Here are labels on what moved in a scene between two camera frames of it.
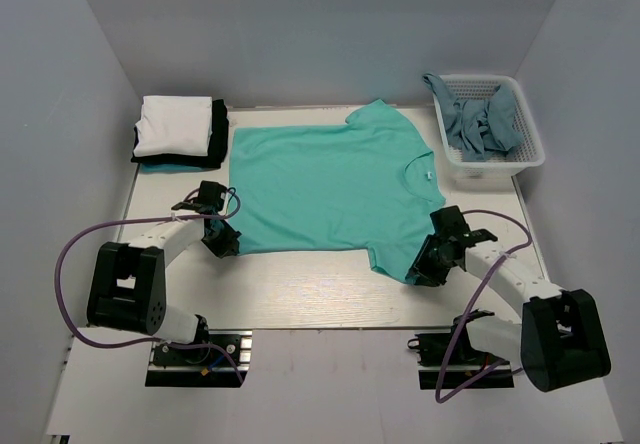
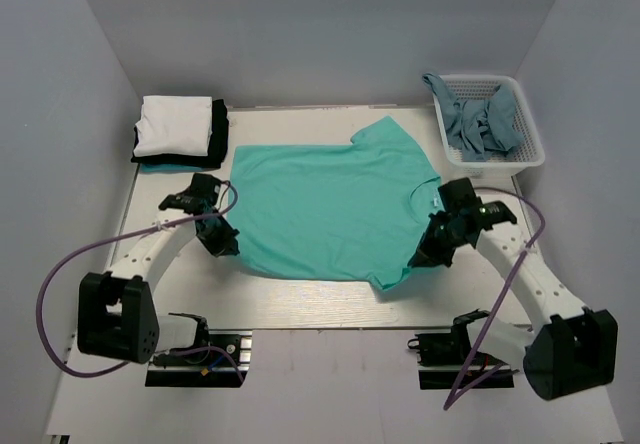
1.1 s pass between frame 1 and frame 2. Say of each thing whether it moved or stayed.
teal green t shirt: moved
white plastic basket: stayed
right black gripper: moved
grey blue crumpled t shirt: stayed
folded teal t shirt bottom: stayed
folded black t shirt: stayed
